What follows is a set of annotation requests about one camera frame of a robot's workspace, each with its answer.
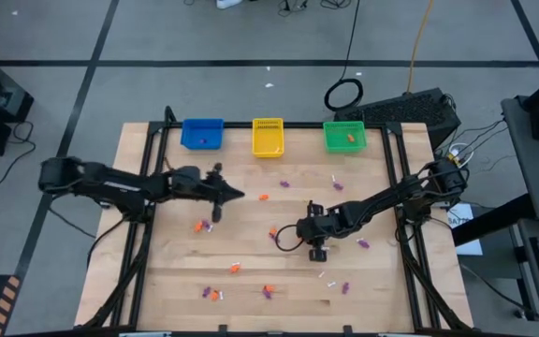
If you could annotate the blue plastic basket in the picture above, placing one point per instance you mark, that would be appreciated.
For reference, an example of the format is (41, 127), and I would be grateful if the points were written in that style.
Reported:
(194, 133)

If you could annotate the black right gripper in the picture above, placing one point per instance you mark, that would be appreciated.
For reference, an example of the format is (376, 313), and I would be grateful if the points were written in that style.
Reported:
(318, 229)

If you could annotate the yellow power plug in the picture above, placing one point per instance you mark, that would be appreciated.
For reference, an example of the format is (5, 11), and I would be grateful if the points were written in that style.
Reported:
(453, 161)

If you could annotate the grey side table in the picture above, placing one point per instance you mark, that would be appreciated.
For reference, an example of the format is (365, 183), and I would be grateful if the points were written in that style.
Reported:
(531, 178)

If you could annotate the white paper sheet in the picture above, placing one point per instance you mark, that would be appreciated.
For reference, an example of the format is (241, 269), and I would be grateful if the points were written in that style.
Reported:
(461, 220)

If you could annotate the green plastic basket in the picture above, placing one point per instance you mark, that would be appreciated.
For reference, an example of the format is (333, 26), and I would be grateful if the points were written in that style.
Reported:
(337, 140)

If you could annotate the black desk beam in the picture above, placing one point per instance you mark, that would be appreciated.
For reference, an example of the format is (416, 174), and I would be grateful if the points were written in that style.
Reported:
(489, 227)

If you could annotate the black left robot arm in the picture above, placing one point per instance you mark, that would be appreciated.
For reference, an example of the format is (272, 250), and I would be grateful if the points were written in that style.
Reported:
(110, 187)

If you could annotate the yellow plastic basket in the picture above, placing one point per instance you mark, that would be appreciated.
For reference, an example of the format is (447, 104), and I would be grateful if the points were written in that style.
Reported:
(268, 136)

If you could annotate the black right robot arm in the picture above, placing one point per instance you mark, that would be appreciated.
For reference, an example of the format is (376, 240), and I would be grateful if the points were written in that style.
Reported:
(391, 201)

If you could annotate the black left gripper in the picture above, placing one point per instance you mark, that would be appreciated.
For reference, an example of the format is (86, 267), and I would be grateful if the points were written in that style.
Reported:
(192, 185)

